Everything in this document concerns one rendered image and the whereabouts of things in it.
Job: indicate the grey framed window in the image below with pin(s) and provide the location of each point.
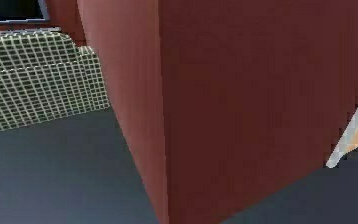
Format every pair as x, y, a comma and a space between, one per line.
17, 10

